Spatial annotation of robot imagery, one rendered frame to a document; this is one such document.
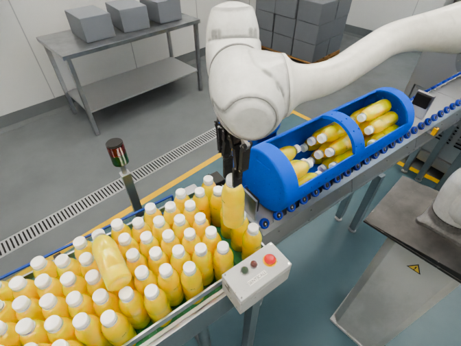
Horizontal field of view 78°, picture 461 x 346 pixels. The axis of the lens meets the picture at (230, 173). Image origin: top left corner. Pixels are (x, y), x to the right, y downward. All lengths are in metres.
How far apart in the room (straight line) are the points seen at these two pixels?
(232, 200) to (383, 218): 0.67
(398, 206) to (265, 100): 1.03
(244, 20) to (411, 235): 0.99
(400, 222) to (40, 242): 2.42
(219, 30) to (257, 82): 0.18
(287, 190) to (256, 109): 0.70
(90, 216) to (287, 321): 1.74
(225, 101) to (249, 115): 0.04
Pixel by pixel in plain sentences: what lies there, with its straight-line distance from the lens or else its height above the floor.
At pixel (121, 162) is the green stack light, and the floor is 1.18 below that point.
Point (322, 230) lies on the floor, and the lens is 2.45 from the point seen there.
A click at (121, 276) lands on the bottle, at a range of 0.89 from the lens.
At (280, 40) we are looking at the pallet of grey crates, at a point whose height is 0.32.
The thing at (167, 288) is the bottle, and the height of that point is 1.04.
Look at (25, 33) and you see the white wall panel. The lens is 3.98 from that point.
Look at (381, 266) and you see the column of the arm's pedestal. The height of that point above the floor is 0.74.
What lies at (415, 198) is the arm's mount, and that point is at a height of 1.02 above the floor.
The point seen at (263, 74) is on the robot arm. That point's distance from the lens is 0.43.
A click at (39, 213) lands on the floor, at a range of 2.92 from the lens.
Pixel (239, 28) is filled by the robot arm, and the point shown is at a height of 1.76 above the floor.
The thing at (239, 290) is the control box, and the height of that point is 1.10.
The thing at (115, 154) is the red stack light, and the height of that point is 1.23.
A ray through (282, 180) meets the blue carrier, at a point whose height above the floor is 1.18.
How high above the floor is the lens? 1.92
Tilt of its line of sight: 44 degrees down
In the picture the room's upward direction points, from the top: straight up
